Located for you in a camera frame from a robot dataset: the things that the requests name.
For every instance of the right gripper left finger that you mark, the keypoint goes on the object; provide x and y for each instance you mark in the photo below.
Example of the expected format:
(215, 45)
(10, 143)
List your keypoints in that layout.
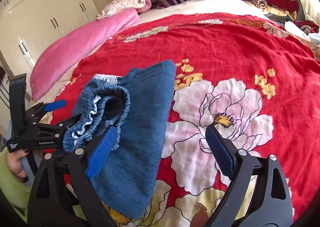
(62, 192)

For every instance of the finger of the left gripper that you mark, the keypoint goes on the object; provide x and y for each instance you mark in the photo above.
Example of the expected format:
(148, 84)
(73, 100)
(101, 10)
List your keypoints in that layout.
(41, 109)
(53, 128)

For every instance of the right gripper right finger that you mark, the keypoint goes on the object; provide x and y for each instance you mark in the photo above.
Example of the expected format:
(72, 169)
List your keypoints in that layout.
(258, 194)

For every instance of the blue denim pants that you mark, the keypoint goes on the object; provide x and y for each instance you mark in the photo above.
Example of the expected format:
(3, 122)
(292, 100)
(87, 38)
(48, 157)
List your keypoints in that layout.
(138, 106)

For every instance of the green sleeve forearm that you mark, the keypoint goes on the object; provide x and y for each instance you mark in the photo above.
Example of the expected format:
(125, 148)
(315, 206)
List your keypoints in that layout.
(16, 192)

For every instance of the person's left hand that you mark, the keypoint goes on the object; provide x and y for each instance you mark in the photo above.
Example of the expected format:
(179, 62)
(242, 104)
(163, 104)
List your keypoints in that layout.
(15, 165)

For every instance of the pink satin quilt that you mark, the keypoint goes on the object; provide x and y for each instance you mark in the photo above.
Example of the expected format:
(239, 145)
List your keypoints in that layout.
(61, 55)

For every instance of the red floral bed sheet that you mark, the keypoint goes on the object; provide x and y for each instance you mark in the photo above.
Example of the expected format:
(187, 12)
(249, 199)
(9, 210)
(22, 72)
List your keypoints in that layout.
(254, 81)

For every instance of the beige floral pillow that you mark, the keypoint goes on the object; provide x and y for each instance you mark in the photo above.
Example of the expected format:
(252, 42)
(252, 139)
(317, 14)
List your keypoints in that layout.
(116, 6)

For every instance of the cream wardrobe with handles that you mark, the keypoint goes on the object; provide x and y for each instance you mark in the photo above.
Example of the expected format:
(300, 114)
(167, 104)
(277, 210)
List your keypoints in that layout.
(28, 27)

